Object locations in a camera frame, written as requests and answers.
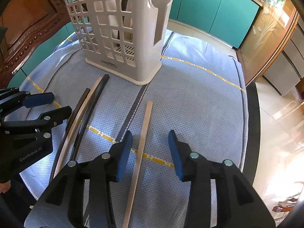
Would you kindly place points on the blue striped cloth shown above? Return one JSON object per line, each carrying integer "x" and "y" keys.
{"x": 201, "y": 99}

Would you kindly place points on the teal base cabinets under stove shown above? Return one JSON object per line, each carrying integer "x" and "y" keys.
{"x": 201, "y": 4}

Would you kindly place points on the white plastic utensil basket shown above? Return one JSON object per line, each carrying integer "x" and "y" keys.
{"x": 144, "y": 52}

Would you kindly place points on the carved brown wooden chair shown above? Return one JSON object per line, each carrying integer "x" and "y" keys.
{"x": 35, "y": 16}

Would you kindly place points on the wood framed glass door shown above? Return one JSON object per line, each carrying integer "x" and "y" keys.
{"x": 268, "y": 28}

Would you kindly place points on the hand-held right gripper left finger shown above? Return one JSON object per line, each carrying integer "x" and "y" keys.
{"x": 123, "y": 155}

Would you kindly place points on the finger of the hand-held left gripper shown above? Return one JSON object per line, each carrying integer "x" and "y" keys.
{"x": 57, "y": 115}
{"x": 40, "y": 99}

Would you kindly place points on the light wooden chopstick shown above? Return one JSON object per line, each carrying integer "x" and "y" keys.
{"x": 143, "y": 133}
{"x": 85, "y": 109}

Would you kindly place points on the person's left hand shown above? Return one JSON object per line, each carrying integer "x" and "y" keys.
{"x": 4, "y": 187}

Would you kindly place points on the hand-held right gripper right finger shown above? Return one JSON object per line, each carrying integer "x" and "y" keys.
{"x": 176, "y": 155}

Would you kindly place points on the silver refrigerator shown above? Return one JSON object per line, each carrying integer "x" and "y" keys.
{"x": 287, "y": 68}

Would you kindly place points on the black chopstick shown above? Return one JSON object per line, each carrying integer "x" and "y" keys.
{"x": 95, "y": 99}

